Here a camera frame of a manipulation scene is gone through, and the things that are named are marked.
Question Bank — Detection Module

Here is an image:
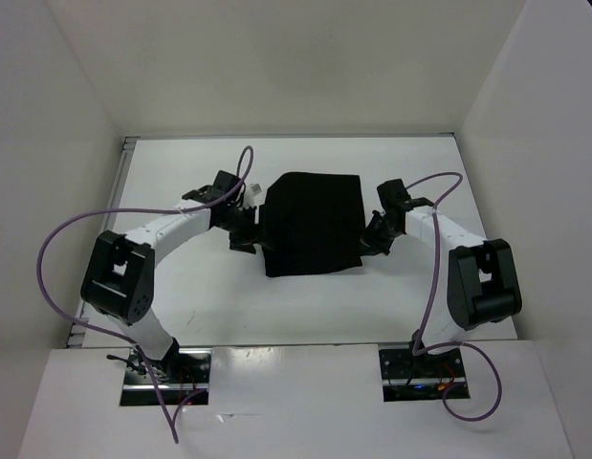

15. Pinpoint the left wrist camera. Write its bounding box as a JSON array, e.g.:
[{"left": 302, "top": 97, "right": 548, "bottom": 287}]
[{"left": 243, "top": 184, "right": 262, "bottom": 208}]

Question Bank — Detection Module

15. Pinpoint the black skirt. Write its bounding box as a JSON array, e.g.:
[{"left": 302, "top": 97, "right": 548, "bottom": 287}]
[{"left": 259, "top": 171, "right": 365, "bottom": 278}]

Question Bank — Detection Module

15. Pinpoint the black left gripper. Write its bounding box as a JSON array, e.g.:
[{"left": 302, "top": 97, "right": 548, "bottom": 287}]
[{"left": 217, "top": 205, "right": 275, "bottom": 255}]

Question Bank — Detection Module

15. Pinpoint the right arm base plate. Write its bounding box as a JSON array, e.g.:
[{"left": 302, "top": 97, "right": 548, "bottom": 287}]
[{"left": 378, "top": 343, "right": 470, "bottom": 403}]

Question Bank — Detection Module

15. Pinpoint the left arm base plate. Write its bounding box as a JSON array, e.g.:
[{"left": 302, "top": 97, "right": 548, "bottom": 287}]
[{"left": 108, "top": 347, "right": 212, "bottom": 407}]

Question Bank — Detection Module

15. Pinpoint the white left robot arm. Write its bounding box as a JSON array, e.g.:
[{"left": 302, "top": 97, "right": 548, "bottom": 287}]
[{"left": 81, "top": 170, "right": 261, "bottom": 383}]

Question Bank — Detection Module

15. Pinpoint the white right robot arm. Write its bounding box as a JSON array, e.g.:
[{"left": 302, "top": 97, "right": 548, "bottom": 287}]
[{"left": 361, "top": 179, "right": 522, "bottom": 376}]

